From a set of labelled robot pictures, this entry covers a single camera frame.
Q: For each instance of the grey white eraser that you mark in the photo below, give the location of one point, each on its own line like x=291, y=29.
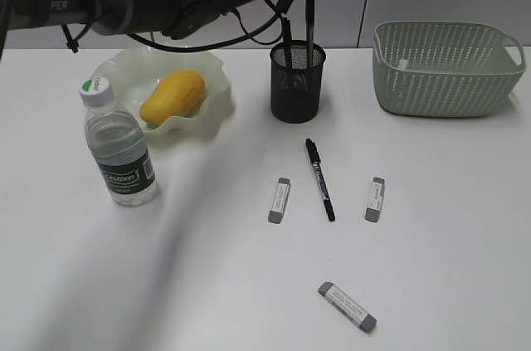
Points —
x=279, y=202
x=349, y=308
x=375, y=200

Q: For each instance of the black mesh pen holder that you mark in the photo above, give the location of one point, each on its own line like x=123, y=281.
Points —
x=295, y=90

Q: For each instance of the pale green plastic basket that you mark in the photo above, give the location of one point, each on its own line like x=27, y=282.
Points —
x=454, y=69

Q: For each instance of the grey white eraser front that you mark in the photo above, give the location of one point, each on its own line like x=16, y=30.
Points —
x=349, y=308

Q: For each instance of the clear plastic water bottle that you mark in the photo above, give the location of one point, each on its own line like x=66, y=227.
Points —
x=116, y=143

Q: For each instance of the translucent green wavy plate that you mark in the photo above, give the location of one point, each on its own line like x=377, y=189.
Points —
x=134, y=74

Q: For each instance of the waste paper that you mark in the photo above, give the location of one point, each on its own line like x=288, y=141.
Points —
x=402, y=65

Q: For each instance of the black marker pen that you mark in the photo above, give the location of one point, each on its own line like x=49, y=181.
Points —
x=287, y=40
x=309, y=20
x=315, y=162

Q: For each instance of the yellow mango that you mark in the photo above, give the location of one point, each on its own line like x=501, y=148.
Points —
x=175, y=95

